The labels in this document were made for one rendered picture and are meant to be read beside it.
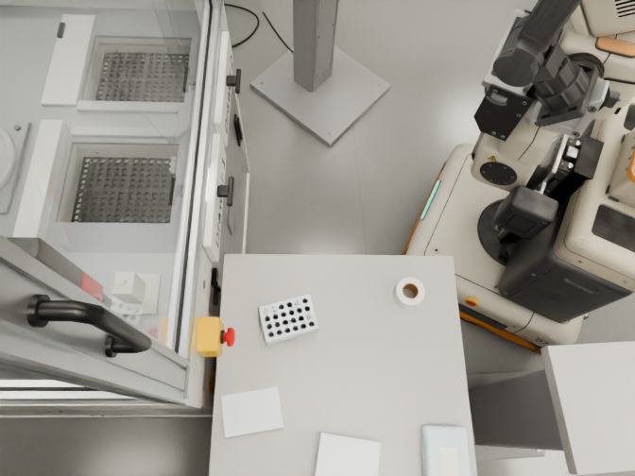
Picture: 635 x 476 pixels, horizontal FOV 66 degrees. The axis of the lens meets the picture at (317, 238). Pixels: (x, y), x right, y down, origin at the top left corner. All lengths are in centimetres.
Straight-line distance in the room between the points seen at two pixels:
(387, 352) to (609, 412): 52
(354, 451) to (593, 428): 55
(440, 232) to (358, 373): 83
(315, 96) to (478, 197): 92
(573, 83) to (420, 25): 186
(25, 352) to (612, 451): 120
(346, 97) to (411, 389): 156
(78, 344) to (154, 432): 148
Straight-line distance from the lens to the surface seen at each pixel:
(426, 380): 120
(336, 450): 111
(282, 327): 115
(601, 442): 135
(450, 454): 116
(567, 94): 103
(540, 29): 95
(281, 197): 215
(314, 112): 234
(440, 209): 189
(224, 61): 134
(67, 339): 50
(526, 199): 145
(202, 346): 104
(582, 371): 135
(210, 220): 110
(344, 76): 247
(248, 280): 122
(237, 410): 115
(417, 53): 268
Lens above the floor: 192
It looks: 68 degrees down
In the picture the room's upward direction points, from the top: 6 degrees clockwise
